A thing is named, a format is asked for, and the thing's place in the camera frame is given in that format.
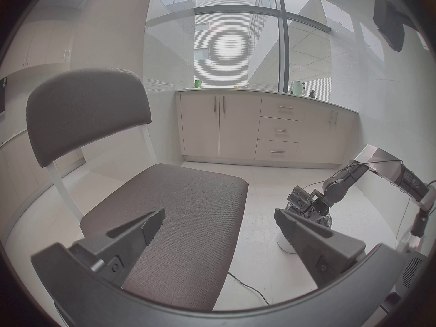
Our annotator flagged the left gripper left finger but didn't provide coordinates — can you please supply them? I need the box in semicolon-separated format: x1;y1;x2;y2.
68;207;166;288

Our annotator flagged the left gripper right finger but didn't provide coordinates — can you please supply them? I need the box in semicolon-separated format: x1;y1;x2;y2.
274;208;367;289

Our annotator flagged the black plastic bag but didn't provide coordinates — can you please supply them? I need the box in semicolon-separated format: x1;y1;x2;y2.
285;200;333;231

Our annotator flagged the white trash bin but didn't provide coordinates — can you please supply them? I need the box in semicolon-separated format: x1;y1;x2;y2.
277;228;300;254

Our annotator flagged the grey chair with white legs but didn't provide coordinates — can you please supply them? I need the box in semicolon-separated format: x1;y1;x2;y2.
25;67;249;312

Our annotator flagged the pale low cabinet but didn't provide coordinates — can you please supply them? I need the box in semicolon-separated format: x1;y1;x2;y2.
0;128;86;217

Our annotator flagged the beige cabinet with drawers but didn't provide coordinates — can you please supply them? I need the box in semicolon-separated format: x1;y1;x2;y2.
175;89;360;166

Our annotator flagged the window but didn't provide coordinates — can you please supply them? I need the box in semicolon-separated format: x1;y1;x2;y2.
145;0;332;103

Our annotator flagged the black cable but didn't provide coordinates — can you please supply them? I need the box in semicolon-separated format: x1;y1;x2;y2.
228;272;270;306

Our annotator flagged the black wall screen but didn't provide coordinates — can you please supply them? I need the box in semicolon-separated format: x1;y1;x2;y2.
0;76;8;115

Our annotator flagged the beige wall cabinet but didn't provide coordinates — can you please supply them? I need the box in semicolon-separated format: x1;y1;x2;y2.
7;19;74;69

